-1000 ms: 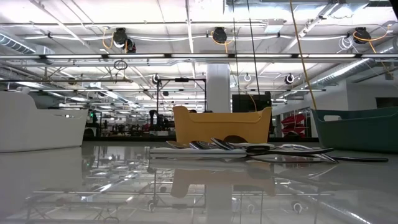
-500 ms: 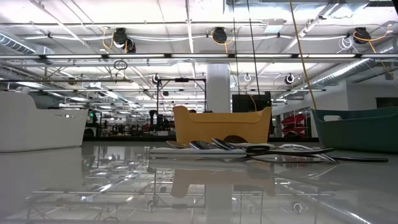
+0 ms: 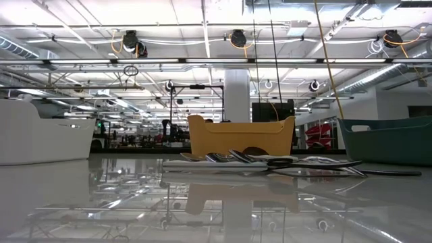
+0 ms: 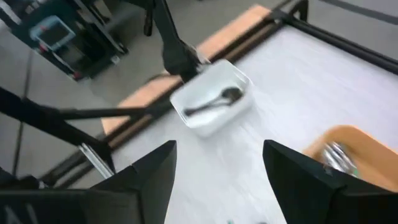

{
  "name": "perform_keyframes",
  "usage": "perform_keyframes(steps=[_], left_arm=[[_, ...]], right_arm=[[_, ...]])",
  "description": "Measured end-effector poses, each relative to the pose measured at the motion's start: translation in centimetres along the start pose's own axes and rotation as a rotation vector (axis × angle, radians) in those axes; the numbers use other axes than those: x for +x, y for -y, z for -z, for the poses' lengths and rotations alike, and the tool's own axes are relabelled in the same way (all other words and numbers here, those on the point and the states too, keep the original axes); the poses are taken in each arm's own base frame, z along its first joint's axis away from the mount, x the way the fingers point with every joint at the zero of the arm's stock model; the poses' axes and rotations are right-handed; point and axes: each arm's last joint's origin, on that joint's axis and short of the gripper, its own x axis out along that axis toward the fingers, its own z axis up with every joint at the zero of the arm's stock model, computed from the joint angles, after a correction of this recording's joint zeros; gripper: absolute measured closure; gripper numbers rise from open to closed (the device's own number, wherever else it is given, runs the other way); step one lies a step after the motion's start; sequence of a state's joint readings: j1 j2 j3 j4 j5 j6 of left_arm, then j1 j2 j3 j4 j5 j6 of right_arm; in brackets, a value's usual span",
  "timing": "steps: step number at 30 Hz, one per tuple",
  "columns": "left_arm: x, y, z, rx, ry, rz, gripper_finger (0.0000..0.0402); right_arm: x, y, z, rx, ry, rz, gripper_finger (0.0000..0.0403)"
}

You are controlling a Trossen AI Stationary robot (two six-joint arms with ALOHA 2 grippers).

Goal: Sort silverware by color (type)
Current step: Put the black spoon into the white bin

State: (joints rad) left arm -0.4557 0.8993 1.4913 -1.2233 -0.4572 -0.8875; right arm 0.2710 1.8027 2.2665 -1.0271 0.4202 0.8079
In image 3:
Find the black spoon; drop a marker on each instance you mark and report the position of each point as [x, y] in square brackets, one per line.
[388, 173]

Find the person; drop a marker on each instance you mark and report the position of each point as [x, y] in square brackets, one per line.
[209, 120]

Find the orange plastic bin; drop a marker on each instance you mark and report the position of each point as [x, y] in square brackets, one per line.
[236, 141]

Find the white building pillar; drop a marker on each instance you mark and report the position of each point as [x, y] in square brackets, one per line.
[237, 98]

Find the distant black robot arms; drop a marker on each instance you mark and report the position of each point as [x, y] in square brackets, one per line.
[165, 126]

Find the red storage bin rack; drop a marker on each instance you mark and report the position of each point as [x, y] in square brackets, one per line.
[319, 130]

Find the teal plastic bin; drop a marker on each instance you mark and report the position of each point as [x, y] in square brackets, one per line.
[388, 145]

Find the white plastic bin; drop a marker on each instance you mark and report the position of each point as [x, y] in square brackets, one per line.
[40, 138]

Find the black metal station frame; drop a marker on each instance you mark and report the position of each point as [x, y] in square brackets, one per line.
[197, 86]

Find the long ceiling light rail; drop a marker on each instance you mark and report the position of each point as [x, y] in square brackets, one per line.
[84, 61]

